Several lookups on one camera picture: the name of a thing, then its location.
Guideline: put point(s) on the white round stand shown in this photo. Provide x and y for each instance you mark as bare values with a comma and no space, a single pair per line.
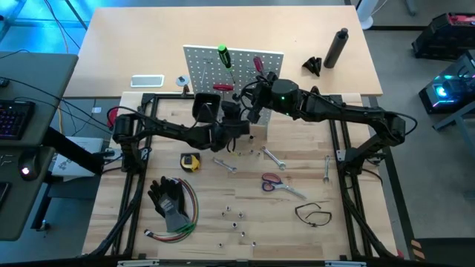
369,15

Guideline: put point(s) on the grey side desk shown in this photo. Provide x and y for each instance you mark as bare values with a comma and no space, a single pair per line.
44,81

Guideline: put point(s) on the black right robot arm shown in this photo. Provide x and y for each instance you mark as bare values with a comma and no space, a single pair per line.
341,115

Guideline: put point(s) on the black-framed safety glasses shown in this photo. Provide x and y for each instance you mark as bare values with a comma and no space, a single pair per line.
314,224

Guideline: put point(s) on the computer tower with RGB lights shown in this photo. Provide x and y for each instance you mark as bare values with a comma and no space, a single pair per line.
445,89

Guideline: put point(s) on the white smartphone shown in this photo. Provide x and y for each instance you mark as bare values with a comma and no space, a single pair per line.
147,81

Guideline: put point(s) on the black grey work glove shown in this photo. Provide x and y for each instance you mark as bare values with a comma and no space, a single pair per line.
168,204

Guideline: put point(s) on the white metal pegboard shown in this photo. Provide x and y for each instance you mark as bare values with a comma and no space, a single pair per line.
208,65

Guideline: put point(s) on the long metal pegboard hook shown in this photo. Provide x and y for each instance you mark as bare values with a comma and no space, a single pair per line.
204,70

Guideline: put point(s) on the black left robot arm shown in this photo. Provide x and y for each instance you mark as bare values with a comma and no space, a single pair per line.
167,130

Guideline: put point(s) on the green black screwdriver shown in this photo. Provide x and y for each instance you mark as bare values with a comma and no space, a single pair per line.
224,55

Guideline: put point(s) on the silver combination wrench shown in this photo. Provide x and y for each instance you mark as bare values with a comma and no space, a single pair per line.
326,168
224,165
275,159

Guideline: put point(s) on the black equipment case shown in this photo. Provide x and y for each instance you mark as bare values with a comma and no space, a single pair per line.
441,33

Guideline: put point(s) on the black angled bar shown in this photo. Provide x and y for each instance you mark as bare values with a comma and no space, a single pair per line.
74,150

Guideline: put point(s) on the blue red scissors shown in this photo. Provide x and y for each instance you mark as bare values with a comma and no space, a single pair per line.
271,182

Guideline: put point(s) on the black computer mouse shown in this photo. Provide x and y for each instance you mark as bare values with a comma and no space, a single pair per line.
29,167

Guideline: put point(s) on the black cylinder bottle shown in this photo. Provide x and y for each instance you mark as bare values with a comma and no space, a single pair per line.
335,48

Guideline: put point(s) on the black aluminium table frame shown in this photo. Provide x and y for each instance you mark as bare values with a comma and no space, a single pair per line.
315,98

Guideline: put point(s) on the yellow black tape measure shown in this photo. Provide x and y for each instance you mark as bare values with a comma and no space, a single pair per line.
190,162

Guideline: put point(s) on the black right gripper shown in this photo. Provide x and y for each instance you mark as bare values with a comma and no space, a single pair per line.
259,98

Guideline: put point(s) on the black backlit keyboard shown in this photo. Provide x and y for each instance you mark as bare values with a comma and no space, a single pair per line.
13,118

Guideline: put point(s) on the grey round disc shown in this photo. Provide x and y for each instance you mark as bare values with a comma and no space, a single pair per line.
182,81

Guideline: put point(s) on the black plastic pegboard bin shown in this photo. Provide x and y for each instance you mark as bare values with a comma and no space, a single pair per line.
206,107

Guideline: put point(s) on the light wooden desk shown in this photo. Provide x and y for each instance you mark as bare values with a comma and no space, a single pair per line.
148,44

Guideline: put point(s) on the white printed sheet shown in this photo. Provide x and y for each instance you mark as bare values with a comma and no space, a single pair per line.
85,146

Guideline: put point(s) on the black wedge-shaped part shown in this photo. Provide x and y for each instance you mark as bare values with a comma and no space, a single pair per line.
312,66

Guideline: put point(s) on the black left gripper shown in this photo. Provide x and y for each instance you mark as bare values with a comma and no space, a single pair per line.
226,130

